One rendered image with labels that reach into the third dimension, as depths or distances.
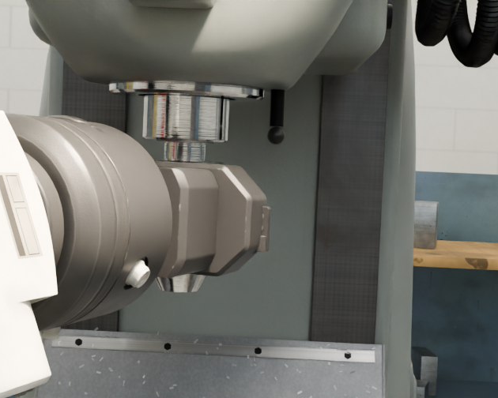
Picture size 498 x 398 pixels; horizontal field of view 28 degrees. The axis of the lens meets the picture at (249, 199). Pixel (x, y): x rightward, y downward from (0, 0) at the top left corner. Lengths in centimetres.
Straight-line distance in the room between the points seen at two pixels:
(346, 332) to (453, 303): 394
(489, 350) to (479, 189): 77
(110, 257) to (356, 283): 56
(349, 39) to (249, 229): 21
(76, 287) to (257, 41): 16
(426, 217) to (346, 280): 333
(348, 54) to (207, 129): 16
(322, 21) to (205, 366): 50
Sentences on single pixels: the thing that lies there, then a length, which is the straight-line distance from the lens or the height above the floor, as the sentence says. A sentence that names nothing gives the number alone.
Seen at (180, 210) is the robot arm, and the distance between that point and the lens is 45.
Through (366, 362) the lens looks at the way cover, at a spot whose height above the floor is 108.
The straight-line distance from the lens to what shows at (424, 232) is 426.
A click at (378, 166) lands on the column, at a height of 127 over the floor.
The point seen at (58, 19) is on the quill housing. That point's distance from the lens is 49.
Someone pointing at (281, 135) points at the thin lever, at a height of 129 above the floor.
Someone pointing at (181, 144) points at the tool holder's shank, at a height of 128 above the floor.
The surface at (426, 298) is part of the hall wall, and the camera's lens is 485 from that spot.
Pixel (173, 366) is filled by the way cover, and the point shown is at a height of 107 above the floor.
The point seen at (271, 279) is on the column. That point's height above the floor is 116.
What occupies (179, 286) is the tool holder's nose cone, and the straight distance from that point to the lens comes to 54.
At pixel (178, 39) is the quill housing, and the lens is 47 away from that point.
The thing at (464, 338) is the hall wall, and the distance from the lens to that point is 491.
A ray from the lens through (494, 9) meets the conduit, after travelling 77.
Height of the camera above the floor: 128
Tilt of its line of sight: 3 degrees down
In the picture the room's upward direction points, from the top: 3 degrees clockwise
